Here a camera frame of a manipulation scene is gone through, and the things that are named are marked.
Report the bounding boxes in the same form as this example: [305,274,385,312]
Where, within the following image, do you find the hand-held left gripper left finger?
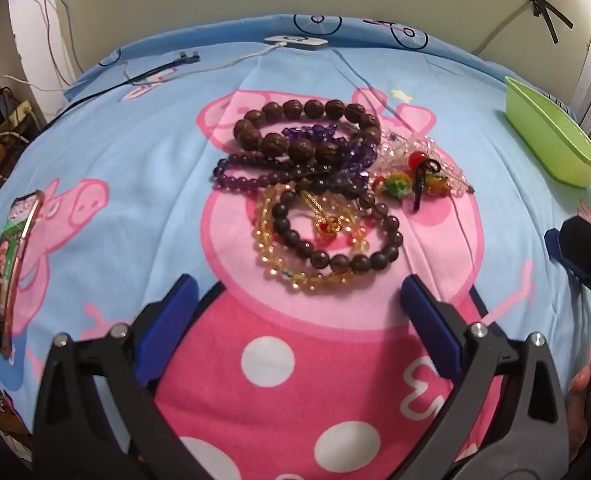
[33,274,211,480]

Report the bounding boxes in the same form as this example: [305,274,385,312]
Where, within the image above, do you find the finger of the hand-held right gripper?
[545,217,591,308]

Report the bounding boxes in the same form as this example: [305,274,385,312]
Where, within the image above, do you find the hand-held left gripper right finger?
[399,274,571,480]

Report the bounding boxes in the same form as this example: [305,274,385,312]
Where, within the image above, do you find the yellow crystal bead bracelet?
[253,185,371,292]

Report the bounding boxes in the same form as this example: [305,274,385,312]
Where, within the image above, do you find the dark brown bead bracelet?
[272,187,403,275]

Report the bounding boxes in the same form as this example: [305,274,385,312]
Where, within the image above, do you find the colourful bead charm black tassel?
[373,152,453,213]

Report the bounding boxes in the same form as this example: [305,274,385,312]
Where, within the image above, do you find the gold chain with red pendant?
[298,190,356,238]

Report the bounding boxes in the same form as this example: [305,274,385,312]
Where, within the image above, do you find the clear crystal bead bracelet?
[375,130,476,196]

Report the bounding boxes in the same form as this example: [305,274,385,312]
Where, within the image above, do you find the green plastic basket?
[504,76,591,188]

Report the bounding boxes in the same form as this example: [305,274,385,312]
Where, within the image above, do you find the dark purple round bead bracelet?
[213,155,326,193]

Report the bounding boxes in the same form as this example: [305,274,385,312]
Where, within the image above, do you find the purple faceted crystal necklace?
[283,124,376,196]

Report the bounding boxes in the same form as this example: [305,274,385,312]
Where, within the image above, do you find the large brown walnut bead bracelet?
[233,99,382,165]

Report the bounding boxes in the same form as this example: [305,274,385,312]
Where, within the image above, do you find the person's right hand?
[569,359,591,443]

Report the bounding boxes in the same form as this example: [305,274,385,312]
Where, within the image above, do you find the blue cartoon pig blanket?
[0,12,591,480]

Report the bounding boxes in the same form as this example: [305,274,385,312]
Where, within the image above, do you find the smartphone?
[0,190,44,356]

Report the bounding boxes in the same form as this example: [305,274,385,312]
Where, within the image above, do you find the beige power strip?
[0,99,34,132]

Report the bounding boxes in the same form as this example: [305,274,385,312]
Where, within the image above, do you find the white charger pad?
[264,34,327,52]

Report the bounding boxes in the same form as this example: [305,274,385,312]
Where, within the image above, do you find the white wall cable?
[470,0,536,56]

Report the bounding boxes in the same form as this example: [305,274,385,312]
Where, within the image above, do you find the white charger cable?
[126,42,284,86]

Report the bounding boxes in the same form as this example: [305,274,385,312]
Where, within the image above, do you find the black cable with plug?
[40,51,201,126]

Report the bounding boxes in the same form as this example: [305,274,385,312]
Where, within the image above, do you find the thin grey wall wires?
[30,0,84,86]

